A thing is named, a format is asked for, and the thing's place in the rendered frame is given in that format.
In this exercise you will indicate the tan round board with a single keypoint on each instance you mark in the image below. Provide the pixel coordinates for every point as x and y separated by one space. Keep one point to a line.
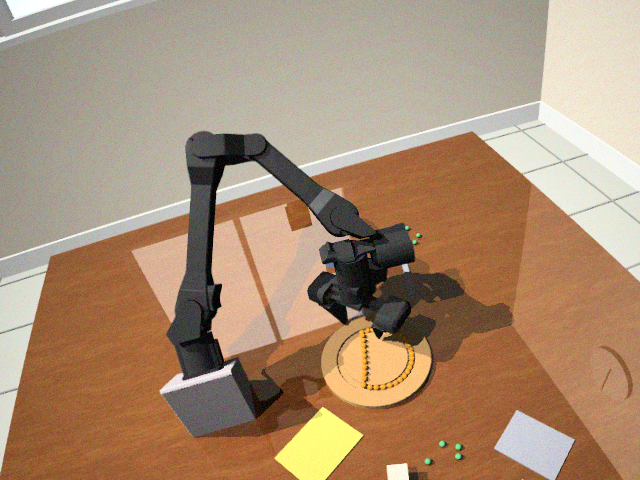
387 359

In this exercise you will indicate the white flat bar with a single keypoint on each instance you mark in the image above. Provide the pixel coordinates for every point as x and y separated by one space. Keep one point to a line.
408 279

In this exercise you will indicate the white rectangular sheet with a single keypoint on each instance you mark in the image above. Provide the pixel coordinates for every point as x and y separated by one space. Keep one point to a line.
534 445

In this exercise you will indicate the pale yellow rectangular card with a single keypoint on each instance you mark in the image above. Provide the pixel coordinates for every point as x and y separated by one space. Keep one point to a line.
319 447

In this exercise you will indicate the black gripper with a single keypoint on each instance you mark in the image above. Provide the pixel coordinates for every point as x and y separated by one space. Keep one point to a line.
334 296

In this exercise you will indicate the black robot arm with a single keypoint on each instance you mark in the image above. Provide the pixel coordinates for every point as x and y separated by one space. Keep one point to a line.
199 298

